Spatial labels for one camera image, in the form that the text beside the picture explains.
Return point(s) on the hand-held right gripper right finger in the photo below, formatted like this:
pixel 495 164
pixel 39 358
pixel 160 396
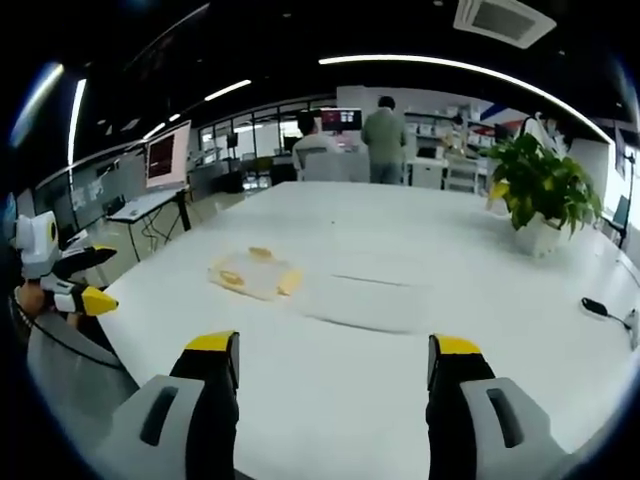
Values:
pixel 465 400

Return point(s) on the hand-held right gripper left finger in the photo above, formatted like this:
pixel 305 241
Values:
pixel 200 400

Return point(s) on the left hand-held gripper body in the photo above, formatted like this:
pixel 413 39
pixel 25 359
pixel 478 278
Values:
pixel 36 245

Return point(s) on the yellow plastic buckle part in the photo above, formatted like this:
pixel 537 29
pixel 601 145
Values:
pixel 231 277

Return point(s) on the clear bag with yellow items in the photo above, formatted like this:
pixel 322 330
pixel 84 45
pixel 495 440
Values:
pixel 287 282

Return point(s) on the person's left hand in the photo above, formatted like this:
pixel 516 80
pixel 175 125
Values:
pixel 31 300

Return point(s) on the white desk with black legs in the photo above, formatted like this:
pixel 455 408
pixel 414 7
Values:
pixel 140 205

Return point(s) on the computer monitor on desk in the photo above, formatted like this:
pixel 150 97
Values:
pixel 167 155

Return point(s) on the potted green plant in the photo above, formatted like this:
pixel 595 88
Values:
pixel 537 190

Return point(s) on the short ceiling light strip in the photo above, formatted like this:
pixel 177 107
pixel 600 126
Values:
pixel 227 90

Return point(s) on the white cabinet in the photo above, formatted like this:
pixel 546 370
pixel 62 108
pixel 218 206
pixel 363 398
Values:
pixel 426 174

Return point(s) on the teal chair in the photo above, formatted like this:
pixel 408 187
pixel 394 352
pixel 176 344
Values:
pixel 621 214

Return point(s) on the black tripod stand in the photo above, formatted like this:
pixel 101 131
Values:
pixel 631 195

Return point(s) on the storage shelves with boxes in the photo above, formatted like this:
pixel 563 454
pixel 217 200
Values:
pixel 440 130

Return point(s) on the computer monitor with red screen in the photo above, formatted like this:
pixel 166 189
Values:
pixel 341 120

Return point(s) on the long curved ceiling light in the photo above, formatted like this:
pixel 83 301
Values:
pixel 450 64

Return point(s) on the ceiling air vent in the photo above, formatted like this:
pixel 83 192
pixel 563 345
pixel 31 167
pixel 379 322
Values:
pixel 502 21

